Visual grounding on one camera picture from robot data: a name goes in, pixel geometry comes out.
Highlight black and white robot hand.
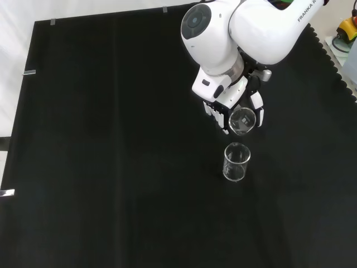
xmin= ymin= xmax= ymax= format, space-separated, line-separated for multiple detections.
xmin=202 ymin=75 xmax=265 ymax=135

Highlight clear glass beaker 200 mL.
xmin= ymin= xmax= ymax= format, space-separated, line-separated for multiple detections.
xmin=228 ymin=107 xmax=257 ymax=137

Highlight clear glass beaker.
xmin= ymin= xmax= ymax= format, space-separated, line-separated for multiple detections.
xmin=222 ymin=142 xmax=252 ymax=182

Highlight pale board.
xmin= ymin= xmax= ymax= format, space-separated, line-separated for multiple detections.
xmin=323 ymin=35 xmax=357 ymax=70

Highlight yellow stop button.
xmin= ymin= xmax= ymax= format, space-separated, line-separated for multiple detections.
xmin=336 ymin=8 xmax=357 ymax=43

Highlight black bench cloth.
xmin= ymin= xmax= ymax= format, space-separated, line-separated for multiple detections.
xmin=0 ymin=4 xmax=357 ymax=268

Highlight silver cylinder wrist camera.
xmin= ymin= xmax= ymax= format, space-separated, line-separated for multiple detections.
xmin=252 ymin=69 xmax=273 ymax=83

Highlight black cable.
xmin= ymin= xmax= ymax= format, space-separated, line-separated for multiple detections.
xmin=331 ymin=37 xmax=350 ymax=54

